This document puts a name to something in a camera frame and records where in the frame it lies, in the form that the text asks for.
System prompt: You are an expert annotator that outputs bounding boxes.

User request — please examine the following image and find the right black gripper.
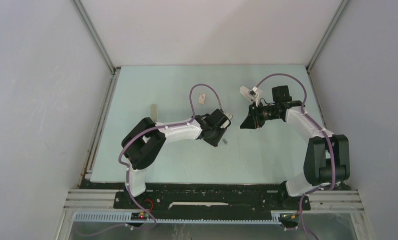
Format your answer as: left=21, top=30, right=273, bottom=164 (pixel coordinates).
left=241, top=100, right=281, bottom=129

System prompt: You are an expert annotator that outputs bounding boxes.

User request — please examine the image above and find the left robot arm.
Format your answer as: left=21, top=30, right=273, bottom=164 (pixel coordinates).
left=118, top=109, right=233, bottom=208

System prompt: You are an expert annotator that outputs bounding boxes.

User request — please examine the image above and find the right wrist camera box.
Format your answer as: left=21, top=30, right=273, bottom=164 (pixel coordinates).
left=246, top=86, right=263, bottom=106

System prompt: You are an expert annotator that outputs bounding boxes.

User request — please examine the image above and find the beige stapler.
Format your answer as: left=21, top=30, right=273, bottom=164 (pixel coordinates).
left=151, top=104, right=158, bottom=122

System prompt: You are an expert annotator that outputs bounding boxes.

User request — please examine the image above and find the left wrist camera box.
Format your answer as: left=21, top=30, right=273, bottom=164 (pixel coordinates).
left=220, top=111, right=233, bottom=129

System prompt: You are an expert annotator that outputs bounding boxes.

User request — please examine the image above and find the white cable duct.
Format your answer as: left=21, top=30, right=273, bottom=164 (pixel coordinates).
left=73, top=211, right=281, bottom=225

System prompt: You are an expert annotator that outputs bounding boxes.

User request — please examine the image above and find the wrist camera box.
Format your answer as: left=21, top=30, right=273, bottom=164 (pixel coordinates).
left=246, top=86, right=263, bottom=106
left=220, top=111, right=233, bottom=129

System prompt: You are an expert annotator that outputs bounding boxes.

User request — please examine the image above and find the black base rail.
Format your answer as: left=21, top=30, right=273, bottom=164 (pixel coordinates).
left=113, top=183, right=311, bottom=220

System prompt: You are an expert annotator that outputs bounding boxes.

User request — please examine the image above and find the white stapler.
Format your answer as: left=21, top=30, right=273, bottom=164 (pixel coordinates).
left=240, top=86, right=253, bottom=101

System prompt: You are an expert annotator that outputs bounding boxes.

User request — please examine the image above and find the small white staple box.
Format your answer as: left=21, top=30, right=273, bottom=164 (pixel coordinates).
left=198, top=93, right=206, bottom=105

